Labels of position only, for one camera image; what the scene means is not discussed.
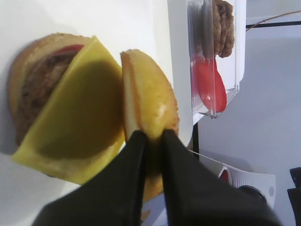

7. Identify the clear patty tomato container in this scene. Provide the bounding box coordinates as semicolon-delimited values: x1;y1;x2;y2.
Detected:
187;0;246;118

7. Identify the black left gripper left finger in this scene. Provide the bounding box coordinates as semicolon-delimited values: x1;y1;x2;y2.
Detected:
33;131;147;226

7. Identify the brown patty on burger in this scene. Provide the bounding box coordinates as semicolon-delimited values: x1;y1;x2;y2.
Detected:
16;50;78;145

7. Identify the bottom bun on tray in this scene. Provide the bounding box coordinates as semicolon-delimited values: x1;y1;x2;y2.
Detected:
7;33;91;113

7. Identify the front brown patty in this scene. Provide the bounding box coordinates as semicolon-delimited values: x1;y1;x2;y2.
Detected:
221;2;235;58

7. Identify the front red tomato slice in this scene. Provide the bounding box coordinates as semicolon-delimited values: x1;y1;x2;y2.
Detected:
202;58;227;113

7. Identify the sesame bun top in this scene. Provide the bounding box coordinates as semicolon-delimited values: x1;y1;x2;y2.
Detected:
120;49;180;202

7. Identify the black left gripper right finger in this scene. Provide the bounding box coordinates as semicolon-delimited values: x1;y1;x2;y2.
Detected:
162;130;281;226

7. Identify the middle brown patty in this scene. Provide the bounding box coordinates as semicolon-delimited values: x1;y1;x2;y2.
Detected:
213;0;227;55

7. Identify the white metal serving tray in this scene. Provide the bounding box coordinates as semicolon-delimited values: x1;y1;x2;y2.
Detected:
0;0;193;226

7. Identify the red tomato slice on burger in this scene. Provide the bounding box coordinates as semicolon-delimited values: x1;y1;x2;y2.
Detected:
53;44;84;54

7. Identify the yellow cheese slice on burger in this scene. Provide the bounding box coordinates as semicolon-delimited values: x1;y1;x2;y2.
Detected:
12;37;124;185

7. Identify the white device with red button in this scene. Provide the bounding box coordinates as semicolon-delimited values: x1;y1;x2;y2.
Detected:
219;164;276;209

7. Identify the middle red tomato slice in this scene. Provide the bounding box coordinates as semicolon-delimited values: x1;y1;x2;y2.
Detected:
192;58;213;100

